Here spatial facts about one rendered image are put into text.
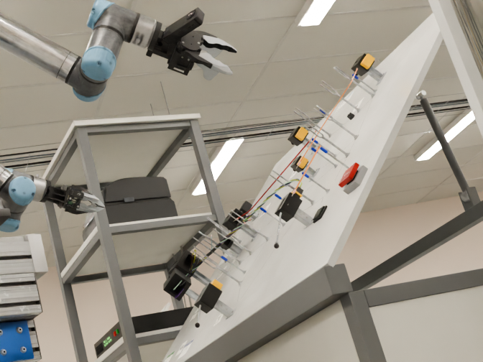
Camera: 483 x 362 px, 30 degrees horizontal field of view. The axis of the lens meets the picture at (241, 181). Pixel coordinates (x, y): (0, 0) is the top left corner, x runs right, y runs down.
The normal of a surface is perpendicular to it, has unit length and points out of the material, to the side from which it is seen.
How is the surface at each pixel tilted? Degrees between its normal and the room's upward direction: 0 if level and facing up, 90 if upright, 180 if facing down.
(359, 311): 90
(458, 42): 90
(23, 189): 90
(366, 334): 90
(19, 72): 180
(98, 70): 151
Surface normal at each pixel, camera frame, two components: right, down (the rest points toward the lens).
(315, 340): -0.87, 0.09
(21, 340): 0.59, -0.42
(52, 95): 0.27, 0.91
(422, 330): 0.41, -0.40
